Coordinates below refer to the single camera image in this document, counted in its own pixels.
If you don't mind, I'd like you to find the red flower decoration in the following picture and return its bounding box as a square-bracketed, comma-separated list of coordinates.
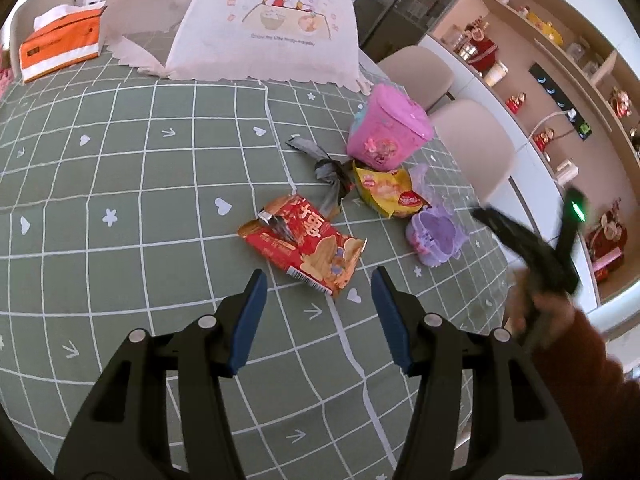
[586, 198, 628, 284]

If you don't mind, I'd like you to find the green checkered tablecloth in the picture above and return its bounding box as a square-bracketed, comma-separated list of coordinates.
[1, 55, 509, 479]

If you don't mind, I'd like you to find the grey wrapper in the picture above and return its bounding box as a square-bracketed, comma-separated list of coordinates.
[286, 136, 355, 220]

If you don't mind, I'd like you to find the person's red sleeve forearm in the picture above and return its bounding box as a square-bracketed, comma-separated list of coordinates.
[533, 311, 640, 479]

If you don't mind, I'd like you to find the far beige chair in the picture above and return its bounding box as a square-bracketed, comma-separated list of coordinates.
[378, 46, 454, 112]

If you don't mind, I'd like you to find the middle beige chair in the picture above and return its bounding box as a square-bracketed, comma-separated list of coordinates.
[430, 99, 515, 204]

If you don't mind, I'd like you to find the red chip bag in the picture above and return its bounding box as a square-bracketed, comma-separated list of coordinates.
[238, 194, 366, 297]

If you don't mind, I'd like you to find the pink toy bucket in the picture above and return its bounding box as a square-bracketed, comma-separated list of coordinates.
[346, 84, 435, 171]

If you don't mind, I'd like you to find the orange tissue box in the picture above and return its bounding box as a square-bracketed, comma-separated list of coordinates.
[18, 1, 106, 82]

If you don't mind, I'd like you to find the white electric kettle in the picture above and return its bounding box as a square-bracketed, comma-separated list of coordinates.
[554, 159, 579, 186]

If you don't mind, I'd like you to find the beige chair at table left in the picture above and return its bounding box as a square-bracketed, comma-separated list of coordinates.
[9, 0, 75, 80]

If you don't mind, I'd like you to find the yellow snack bag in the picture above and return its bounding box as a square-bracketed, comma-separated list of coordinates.
[352, 162, 432, 219]

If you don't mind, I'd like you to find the mesh food cover tent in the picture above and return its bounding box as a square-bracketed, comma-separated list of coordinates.
[102, 0, 372, 93]

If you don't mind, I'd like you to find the black power strip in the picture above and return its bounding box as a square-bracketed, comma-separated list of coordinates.
[528, 63, 592, 140]

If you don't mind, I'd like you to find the yellow teapot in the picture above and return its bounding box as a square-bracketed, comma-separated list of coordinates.
[526, 11, 564, 47]

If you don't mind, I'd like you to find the person's right hand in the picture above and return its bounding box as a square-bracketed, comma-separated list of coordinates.
[504, 269, 576, 353]

